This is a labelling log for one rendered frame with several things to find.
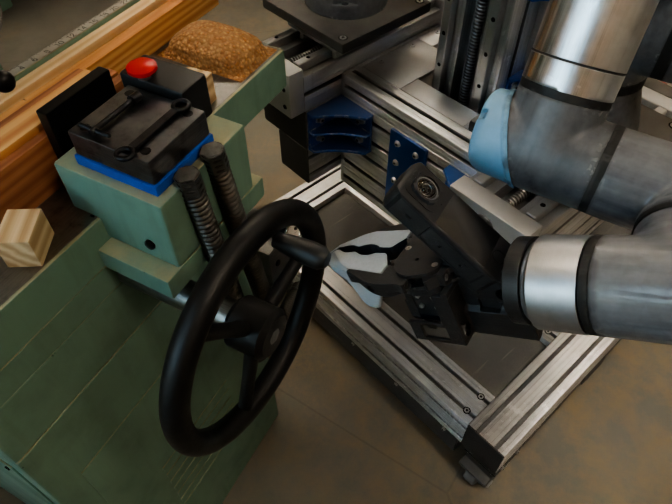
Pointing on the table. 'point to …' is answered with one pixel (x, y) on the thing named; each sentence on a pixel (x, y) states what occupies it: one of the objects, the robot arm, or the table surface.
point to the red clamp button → (141, 67)
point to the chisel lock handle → (7, 82)
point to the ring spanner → (151, 130)
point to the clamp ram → (74, 107)
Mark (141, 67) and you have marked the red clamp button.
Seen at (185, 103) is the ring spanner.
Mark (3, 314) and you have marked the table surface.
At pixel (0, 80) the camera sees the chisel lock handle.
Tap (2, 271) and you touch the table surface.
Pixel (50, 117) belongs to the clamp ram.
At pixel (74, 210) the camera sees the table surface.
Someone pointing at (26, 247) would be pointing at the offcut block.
